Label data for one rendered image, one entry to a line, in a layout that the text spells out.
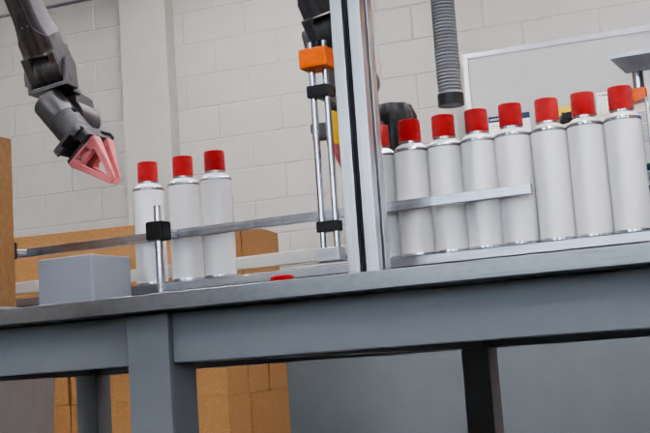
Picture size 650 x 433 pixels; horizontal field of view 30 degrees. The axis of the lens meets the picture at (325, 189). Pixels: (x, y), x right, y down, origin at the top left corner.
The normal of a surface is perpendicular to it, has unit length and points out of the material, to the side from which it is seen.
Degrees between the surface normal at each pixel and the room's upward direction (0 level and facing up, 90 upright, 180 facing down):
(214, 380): 90
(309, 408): 90
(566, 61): 90
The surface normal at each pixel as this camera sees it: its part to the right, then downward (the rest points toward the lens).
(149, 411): -0.43, -0.10
